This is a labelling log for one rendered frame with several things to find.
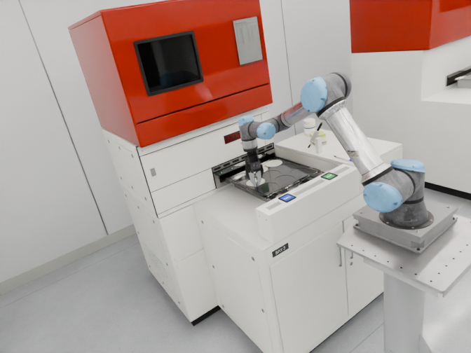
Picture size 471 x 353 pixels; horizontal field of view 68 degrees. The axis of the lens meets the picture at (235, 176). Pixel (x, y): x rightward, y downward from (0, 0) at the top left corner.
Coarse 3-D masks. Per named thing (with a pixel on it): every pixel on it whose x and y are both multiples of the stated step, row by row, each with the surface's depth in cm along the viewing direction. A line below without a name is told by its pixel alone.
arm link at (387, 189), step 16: (320, 80) 122; (336, 80) 125; (304, 96) 126; (320, 96) 120; (336, 96) 122; (320, 112) 124; (336, 112) 122; (336, 128) 123; (352, 128) 121; (352, 144) 121; (368, 144) 121; (352, 160) 124; (368, 160) 119; (368, 176) 119; (384, 176) 117; (400, 176) 119; (368, 192) 119; (384, 192) 115; (400, 192) 116; (384, 208) 118
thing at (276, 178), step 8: (272, 168) 197; (280, 168) 195; (288, 168) 194; (296, 168) 191; (304, 168) 190; (232, 176) 196; (240, 176) 194; (256, 176) 190; (264, 176) 189; (272, 176) 187; (280, 176) 185; (288, 176) 184; (296, 176) 182; (304, 176) 180; (264, 184) 180; (272, 184) 179; (280, 184) 177; (288, 184) 175; (264, 192) 172; (272, 192) 171
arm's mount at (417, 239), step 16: (368, 208) 145; (432, 208) 138; (448, 208) 136; (368, 224) 139; (384, 224) 133; (432, 224) 128; (448, 224) 134; (400, 240) 129; (416, 240) 124; (432, 240) 129
